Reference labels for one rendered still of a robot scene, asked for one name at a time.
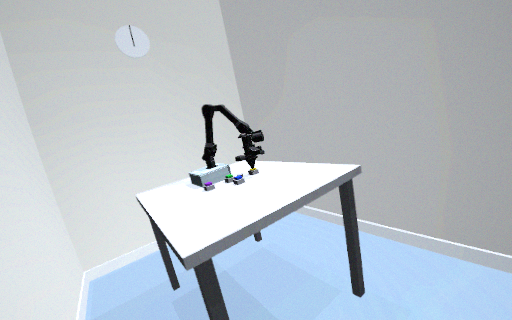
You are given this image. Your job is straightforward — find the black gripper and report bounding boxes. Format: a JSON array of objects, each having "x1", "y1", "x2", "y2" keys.
[{"x1": 235, "y1": 143, "x2": 265, "y2": 169}]

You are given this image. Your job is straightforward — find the green button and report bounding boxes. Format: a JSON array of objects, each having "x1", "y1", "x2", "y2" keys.
[{"x1": 224, "y1": 174, "x2": 234, "y2": 183}]

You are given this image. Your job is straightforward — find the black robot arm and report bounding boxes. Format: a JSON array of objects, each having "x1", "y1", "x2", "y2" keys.
[{"x1": 201, "y1": 104, "x2": 264, "y2": 169}]

